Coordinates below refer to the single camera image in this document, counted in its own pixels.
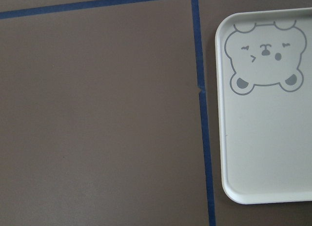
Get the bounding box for white bear tray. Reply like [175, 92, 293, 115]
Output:
[215, 8, 312, 204]

